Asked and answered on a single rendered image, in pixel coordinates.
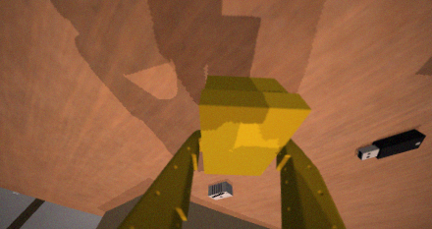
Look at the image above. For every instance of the black usb flash drive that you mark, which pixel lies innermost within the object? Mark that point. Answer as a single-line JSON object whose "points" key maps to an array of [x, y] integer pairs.
{"points": [[392, 145]]}

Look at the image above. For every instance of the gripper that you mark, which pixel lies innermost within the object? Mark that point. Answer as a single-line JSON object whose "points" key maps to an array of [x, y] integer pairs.
{"points": [[305, 199]]}

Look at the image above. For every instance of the yellow box lid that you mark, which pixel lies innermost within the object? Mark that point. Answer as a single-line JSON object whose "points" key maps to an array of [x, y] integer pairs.
{"points": [[243, 131]]}

